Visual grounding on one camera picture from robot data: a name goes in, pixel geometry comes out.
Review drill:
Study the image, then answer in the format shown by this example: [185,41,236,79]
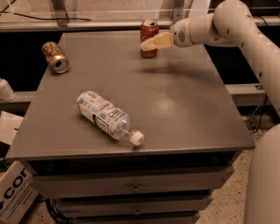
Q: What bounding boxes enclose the black cable on ledge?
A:
[0,0,92,23]

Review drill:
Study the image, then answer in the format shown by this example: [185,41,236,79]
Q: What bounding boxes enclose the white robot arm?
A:
[140,0,280,224]

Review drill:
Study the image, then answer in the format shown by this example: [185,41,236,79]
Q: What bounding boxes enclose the grey drawer cabinet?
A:
[7,31,254,224]

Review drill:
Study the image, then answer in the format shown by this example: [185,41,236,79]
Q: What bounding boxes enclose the red coke can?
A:
[140,20,159,59]

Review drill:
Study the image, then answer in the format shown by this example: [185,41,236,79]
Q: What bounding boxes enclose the open brown cardboard box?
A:
[0,111,23,158]

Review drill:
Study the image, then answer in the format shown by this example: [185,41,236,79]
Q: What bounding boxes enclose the white printed cardboard box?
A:
[0,161,38,224]

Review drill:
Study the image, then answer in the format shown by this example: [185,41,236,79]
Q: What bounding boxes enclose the gold soda can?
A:
[42,41,69,74]

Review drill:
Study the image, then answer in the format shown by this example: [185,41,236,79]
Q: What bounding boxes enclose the clear plastic water bottle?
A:
[77,91,145,147]

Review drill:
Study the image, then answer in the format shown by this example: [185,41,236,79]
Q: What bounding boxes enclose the white pump dispenser bottle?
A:
[0,78,16,102]

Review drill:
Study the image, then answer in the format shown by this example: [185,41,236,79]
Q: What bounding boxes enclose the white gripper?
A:
[140,18,194,51]

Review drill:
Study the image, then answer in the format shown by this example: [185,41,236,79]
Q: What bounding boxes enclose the black cables under cabinet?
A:
[45,198,73,224]

